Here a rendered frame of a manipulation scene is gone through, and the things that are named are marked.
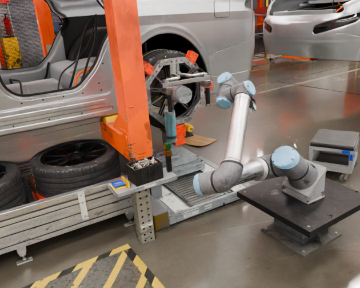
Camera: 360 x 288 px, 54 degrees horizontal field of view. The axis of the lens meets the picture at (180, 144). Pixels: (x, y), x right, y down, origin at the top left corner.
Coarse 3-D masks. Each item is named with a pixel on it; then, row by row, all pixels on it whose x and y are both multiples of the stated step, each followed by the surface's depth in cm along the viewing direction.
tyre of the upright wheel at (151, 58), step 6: (144, 54) 296; (150, 54) 288; (156, 54) 283; (162, 54) 284; (168, 54) 286; (174, 54) 289; (180, 54) 291; (144, 60) 286; (150, 60) 280; (156, 60) 282; (150, 120) 295; (156, 120) 297; (156, 126) 300; (162, 126) 302
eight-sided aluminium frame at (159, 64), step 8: (160, 64) 276; (168, 64) 279; (184, 64) 291; (192, 64) 290; (152, 80) 276; (200, 88) 300; (200, 96) 303; (200, 104) 305; (152, 112) 284; (192, 112) 303; (160, 120) 290; (176, 120) 297; (184, 120) 301
